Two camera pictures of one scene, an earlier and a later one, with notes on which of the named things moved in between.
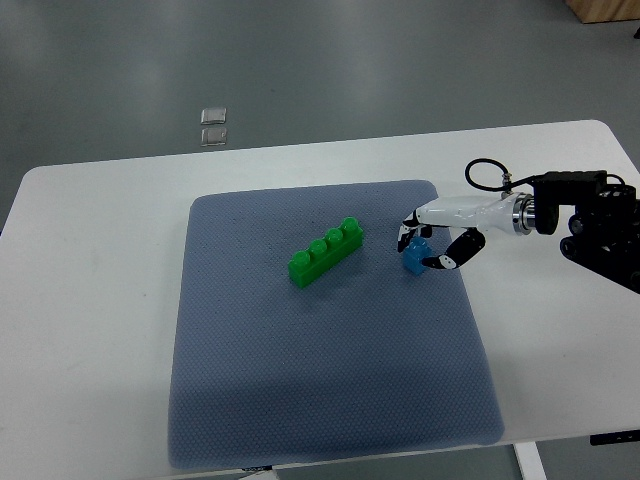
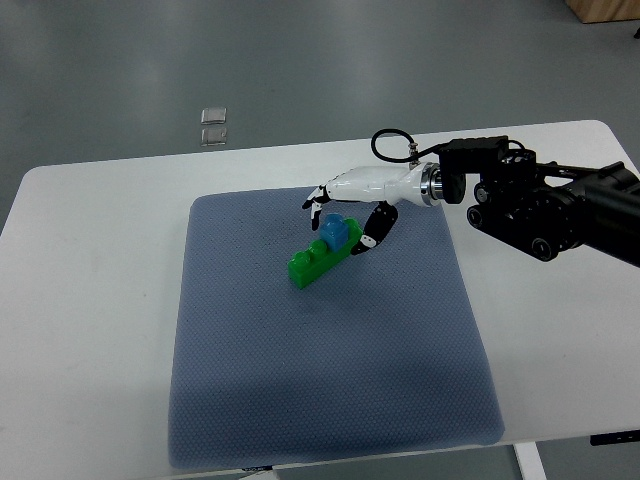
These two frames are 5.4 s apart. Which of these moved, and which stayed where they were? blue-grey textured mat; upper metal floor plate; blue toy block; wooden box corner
Moved: blue toy block
Stayed: wooden box corner; blue-grey textured mat; upper metal floor plate
